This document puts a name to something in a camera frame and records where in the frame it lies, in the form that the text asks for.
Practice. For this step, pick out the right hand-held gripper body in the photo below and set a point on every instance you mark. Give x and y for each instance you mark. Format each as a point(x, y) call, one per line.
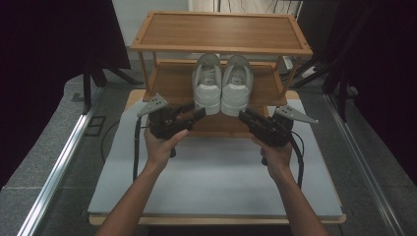
point(274, 129)

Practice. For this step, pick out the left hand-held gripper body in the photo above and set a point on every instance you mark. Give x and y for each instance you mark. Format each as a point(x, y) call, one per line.
point(164, 123)

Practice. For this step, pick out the white sneaker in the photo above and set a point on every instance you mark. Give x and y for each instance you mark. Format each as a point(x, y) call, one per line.
point(207, 88)
point(236, 88)

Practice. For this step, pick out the wooden three-tier shoe rack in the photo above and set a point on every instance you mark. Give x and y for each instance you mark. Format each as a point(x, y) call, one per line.
point(219, 29)

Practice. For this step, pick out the person's left hand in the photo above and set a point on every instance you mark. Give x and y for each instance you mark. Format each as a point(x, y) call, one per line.
point(160, 147)

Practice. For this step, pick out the person's right hand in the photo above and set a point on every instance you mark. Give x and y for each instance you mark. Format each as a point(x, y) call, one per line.
point(277, 157)

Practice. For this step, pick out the grey table mat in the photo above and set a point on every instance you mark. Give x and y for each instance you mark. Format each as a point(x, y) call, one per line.
point(209, 177)

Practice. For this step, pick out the white power strip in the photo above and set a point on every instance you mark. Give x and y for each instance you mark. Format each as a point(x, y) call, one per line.
point(307, 71)

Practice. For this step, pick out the black floor socket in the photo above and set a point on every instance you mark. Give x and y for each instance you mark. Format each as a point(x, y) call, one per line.
point(95, 126)

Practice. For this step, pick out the black stand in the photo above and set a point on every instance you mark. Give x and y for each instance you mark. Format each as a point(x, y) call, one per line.
point(88, 85)
point(341, 65)

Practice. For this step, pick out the wooden table board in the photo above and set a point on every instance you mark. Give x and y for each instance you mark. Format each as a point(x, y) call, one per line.
point(209, 220)

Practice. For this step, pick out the dark curtain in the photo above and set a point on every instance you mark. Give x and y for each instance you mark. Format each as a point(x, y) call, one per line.
point(36, 65)
point(390, 82)

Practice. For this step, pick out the metal floor rail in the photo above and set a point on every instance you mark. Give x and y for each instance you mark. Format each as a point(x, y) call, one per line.
point(55, 170)
point(364, 164)

